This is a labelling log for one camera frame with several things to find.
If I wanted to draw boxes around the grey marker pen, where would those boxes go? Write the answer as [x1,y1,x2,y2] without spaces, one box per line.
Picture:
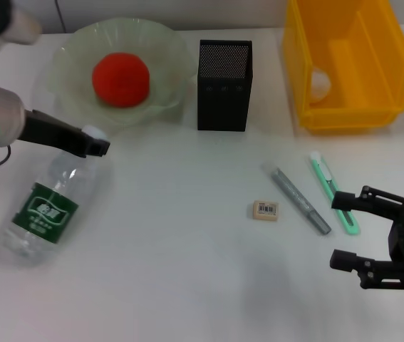
[261,160,333,236]

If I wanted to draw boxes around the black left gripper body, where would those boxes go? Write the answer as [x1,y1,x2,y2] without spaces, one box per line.
[17,109,86,158]

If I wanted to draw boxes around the clear green-labelled water bottle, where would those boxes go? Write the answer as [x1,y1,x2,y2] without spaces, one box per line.
[0,125,112,267]

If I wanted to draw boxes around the green utility knife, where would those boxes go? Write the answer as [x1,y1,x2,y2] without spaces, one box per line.
[309,150,361,236]

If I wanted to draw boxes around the yellow plastic bin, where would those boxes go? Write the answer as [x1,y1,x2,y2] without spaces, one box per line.
[281,0,404,135]

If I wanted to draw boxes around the orange fruit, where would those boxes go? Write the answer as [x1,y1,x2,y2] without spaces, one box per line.
[91,52,151,109]

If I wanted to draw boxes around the white paper ball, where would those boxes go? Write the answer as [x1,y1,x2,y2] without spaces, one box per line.
[309,68,332,105]

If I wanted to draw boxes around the beige eraser with barcode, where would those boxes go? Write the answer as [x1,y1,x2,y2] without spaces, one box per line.
[251,199,281,222]

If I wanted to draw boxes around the green glass fruit plate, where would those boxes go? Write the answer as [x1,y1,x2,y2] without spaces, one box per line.
[46,17,196,135]

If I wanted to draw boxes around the black mesh pen holder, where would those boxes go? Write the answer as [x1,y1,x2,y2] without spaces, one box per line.
[197,39,254,133]

